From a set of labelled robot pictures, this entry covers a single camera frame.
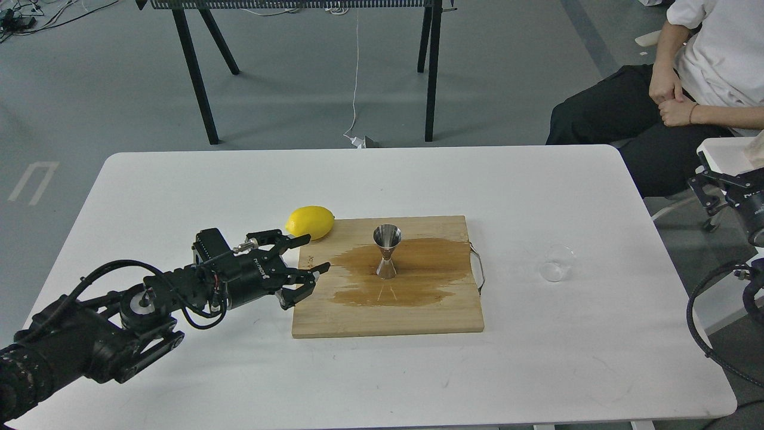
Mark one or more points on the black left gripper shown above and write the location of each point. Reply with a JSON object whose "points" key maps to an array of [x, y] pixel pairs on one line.
{"points": [[262, 272]]}

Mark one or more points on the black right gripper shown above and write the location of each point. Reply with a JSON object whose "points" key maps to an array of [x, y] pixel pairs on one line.
{"points": [[716, 192]]}

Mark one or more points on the steel jigger measuring cup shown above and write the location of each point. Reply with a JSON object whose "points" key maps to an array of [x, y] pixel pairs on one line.
{"points": [[387, 237]]}

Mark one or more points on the clear plastic cup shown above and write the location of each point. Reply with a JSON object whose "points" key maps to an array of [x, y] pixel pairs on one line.
{"points": [[558, 263]]}

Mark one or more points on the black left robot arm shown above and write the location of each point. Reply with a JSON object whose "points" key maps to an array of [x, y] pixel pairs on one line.
{"points": [[118, 320]]}

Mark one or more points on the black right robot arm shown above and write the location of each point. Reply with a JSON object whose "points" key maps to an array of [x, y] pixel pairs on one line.
{"points": [[734, 289]]}

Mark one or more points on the white side table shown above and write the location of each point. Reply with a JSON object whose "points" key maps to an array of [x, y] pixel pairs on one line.
{"points": [[732, 156]]}

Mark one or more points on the yellow lemon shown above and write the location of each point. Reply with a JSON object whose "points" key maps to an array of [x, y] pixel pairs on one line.
{"points": [[316, 221]]}

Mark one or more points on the seated person white shirt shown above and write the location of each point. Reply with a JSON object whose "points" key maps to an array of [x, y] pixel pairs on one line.
{"points": [[706, 82]]}

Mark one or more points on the wooden cutting board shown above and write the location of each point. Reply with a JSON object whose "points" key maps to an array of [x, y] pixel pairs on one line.
{"points": [[434, 292]]}

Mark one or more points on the black metal table frame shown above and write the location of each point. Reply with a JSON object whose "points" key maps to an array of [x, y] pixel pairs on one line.
{"points": [[304, 51]]}

